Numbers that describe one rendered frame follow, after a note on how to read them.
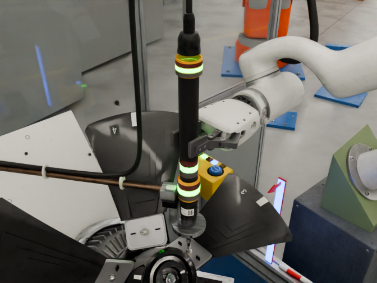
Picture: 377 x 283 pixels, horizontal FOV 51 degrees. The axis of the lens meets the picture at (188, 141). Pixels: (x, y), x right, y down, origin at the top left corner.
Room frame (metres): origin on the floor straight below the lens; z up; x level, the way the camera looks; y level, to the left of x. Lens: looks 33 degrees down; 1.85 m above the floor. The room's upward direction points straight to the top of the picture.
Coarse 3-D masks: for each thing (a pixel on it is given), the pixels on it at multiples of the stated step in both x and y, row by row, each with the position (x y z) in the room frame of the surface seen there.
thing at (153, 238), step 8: (144, 216) 0.59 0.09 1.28; (152, 216) 0.59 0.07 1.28; (160, 216) 0.59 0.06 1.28; (128, 224) 0.59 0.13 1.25; (136, 224) 0.59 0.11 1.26; (144, 224) 0.58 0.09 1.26; (152, 224) 0.58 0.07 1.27; (160, 224) 0.58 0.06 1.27; (128, 232) 0.58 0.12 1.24; (136, 232) 0.58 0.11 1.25; (152, 232) 0.57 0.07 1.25; (160, 232) 0.56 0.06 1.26; (128, 240) 0.57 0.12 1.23; (136, 240) 0.57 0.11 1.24; (144, 240) 0.56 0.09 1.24; (152, 240) 0.56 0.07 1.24; (160, 240) 0.55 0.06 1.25; (128, 248) 0.56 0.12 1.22; (136, 248) 0.55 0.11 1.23
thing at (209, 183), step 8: (200, 160) 1.07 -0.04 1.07; (216, 160) 1.07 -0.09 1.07; (200, 168) 1.03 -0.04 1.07; (208, 168) 1.02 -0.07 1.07; (224, 168) 1.03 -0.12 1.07; (200, 176) 0.99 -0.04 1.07; (208, 176) 0.98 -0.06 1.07; (216, 176) 0.98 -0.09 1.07; (224, 176) 0.99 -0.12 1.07; (200, 184) 0.99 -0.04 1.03; (208, 184) 0.97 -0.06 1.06; (216, 184) 0.96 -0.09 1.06; (200, 192) 0.99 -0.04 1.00; (208, 192) 0.96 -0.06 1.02
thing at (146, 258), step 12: (132, 252) 0.56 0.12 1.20; (144, 252) 0.53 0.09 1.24; (156, 252) 0.51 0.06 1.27; (168, 252) 0.51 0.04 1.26; (180, 252) 0.52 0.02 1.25; (144, 264) 0.49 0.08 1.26; (156, 264) 0.49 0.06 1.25; (168, 264) 0.50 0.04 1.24; (180, 264) 0.51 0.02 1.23; (192, 264) 0.51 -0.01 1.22; (132, 276) 0.49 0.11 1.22; (144, 276) 0.46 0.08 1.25; (156, 276) 0.47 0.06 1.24; (180, 276) 0.49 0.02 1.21; (192, 276) 0.50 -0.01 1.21
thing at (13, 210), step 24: (0, 216) 0.46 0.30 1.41; (24, 216) 0.47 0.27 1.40; (0, 240) 0.44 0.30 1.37; (24, 240) 0.45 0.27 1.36; (48, 240) 0.46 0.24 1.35; (72, 240) 0.47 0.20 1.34; (0, 264) 0.43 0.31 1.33; (24, 264) 0.44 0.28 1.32; (48, 264) 0.45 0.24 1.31; (72, 264) 0.46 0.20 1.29; (96, 264) 0.47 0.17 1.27
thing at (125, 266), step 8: (104, 264) 0.48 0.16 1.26; (112, 264) 0.49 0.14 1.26; (120, 264) 0.49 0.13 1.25; (128, 264) 0.50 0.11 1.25; (104, 272) 0.48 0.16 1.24; (112, 272) 0.49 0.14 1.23; (120, 272) 0.49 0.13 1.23; (128, 272) 0.49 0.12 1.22; (96, 280) 0.48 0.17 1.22; (104, 280) 0.48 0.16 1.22; (120, 280) 0.49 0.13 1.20
